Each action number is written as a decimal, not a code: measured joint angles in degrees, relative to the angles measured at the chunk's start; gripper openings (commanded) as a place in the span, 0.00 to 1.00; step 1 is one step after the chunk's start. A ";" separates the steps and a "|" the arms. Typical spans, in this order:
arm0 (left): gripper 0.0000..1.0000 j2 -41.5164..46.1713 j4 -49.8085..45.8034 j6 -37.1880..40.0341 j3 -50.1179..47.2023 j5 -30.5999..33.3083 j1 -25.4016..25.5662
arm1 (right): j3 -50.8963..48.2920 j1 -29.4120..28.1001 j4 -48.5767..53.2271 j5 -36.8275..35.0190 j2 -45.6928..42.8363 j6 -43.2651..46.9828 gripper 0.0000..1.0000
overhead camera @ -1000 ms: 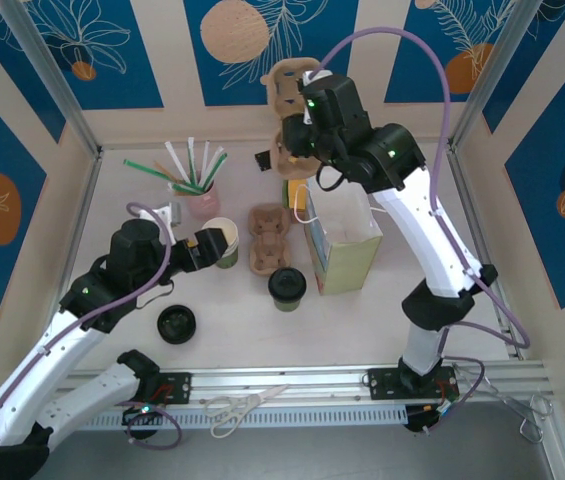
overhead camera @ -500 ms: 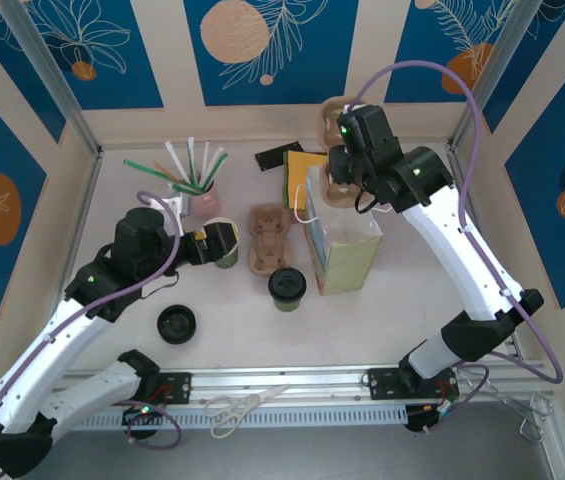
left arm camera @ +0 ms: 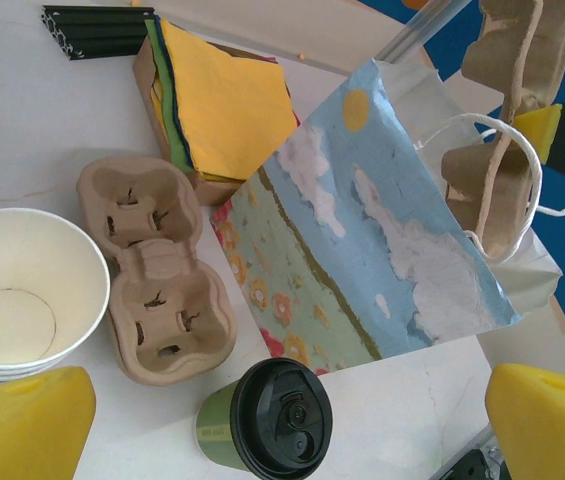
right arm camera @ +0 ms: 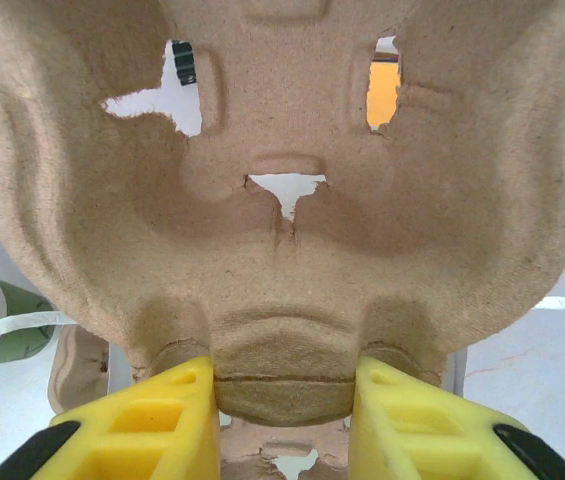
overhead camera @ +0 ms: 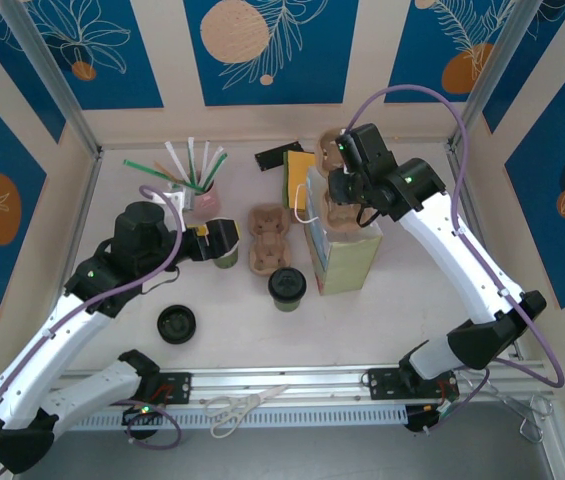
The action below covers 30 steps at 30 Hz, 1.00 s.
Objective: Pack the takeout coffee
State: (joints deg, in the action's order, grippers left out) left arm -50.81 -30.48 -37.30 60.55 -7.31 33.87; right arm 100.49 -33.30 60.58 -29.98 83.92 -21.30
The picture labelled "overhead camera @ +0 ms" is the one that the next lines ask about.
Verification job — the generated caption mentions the black plastic cup lid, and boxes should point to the black plastic cup lid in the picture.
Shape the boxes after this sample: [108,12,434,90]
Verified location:
[267,267,308,302]

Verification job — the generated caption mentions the printed paper gift bag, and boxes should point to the printed paper gift bag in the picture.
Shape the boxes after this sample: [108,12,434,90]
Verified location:
[289,164,384,297]

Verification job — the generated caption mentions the pink straw holder cup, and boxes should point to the pink straw holder cup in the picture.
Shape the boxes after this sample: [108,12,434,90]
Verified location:
[185,179,221,219]

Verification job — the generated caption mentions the long green wrapped straw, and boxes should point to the long green wrapped straw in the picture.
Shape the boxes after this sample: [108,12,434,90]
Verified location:
[122,158,186,185]

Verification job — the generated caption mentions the wooden stirrer stick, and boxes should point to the wooden stirrer stick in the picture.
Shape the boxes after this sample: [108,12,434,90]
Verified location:
[153,159,179,182]

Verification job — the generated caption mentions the white and green wrapped straw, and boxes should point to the white and green wrapped straw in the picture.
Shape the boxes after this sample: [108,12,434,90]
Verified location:
[186,136,199,187]
[203,146,227,190]

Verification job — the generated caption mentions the black aluminium extrusion piece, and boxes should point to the black aluminium extrusion piece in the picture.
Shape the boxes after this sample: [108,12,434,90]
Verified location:
[254,139,306,174]

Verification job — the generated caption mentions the black base electronics box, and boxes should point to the black base electronics box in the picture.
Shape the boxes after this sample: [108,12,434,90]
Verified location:
[120,403,164,442]
[405,403,458,435]

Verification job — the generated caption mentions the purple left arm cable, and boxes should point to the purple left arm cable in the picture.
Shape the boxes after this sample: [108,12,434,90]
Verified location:
[0,185,186,480]

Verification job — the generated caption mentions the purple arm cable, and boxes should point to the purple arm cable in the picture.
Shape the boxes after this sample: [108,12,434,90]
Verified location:
[0,185,186,480]
[349,84,565,436]

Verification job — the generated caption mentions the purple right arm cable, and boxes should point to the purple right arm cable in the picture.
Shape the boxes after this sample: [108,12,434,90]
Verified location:
[349,84,565,436]

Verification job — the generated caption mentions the aluminium frame post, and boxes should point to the aluminium frame post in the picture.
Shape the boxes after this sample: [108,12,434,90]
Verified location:
[445,0,549,154]
[0,0,104,157]

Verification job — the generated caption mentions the white handled scissors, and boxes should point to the white handled scissors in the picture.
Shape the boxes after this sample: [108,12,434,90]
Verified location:
[203,383,290,440]

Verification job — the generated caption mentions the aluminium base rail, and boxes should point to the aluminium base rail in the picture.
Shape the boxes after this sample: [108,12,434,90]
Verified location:
[4,366,554,412]

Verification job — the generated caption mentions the white slotted cable duct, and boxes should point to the white slotted cable duct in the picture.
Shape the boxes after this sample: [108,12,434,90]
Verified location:
[25,405,409,432]

